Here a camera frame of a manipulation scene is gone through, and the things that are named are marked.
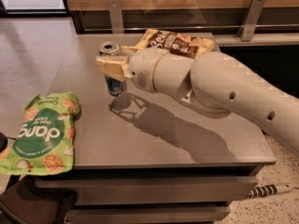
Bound upper grey drawer front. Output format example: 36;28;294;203
36;176;257;205

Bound left metal bracket post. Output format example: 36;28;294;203
107;0;124;34

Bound black round object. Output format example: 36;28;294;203
0;133;7;152

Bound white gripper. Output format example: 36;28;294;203
96;46;168;93

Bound lower grey drawer front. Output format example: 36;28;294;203
66;206;230;224

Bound metal bracket post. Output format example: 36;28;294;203
237;0;266;42
107;0;124;34

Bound right metal bracket post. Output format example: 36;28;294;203
237;0;266;42

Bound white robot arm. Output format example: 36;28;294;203
96;43;299;155

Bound silver blue redbull can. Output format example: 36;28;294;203
96;41;127;97

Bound grey drawer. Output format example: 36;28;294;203
36;176;257;205
66;206;230;224

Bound dark chair seat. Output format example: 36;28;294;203
0;176;77;224

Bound black white striped cable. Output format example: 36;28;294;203
247;182;294;199

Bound yellow brown chip bag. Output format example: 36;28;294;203
133;29;215;59

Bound green rice chip bag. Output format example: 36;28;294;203
0;91;80;175

